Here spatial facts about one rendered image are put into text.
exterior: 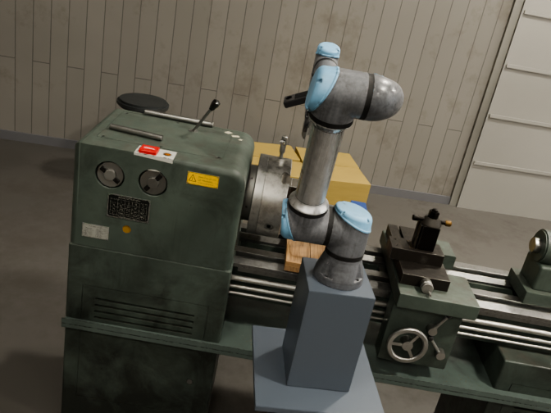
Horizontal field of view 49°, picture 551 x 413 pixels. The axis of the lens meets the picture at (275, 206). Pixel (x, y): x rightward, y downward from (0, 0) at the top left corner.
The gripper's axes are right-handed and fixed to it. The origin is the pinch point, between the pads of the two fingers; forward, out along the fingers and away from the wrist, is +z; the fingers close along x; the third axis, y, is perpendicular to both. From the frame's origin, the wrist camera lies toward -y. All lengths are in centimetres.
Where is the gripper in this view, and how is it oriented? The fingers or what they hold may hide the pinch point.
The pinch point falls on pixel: (302, 134)
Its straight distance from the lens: 215.5
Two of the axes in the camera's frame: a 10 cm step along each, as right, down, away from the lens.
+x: 1.2, -6.6, 7.4
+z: -1.5, 7.3, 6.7
